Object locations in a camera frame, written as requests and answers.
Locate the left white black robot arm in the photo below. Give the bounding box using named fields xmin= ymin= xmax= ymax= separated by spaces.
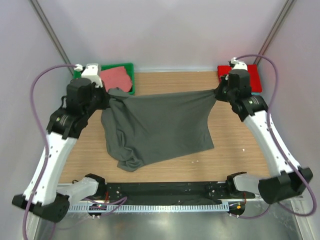
xmin=12 ymin=76 xmax=110 ymax=223

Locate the white slotted cable duct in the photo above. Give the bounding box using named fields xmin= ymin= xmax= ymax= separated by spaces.
xmin=68 ymin=202 xmax=230 ymax=214

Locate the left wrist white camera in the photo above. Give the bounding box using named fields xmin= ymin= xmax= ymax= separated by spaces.
xmin=73 ymin=63 xmax=104 ymax=88

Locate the pink folded t shirt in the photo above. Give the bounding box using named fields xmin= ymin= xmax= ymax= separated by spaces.
xmin=100 ymin=66 xmax=133 ymax=93

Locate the red folded t shirt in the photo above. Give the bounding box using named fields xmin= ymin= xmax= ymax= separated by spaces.
xmin=217 ymin=64 xmax=263 ymax=93

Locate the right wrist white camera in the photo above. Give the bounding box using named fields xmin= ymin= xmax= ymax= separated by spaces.
xmin=229 ymin=57 xmax=248 ymax=71

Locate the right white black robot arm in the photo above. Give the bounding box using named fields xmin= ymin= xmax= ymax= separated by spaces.
xmin=214 ymin=69 xmax=313 ymax=204

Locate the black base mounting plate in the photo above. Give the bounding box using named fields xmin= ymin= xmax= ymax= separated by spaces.
xmin=106 ymin=181 xmax=256 ymax=206

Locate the wrist white camera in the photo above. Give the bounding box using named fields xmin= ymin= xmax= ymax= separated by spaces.
xmin=73 ymin=63 xmax=104 ymax=88
xmin=229 ymin=57 xmax=248 ymax=71

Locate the green plastic bin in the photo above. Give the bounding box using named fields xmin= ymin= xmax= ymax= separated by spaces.
xmin=67 ymin=63 xmax=135 ymax=96

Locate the grey t shirt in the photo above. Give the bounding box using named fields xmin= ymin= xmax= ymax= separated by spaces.
xmin=101 ymin=88 xmax=216 ymax=172

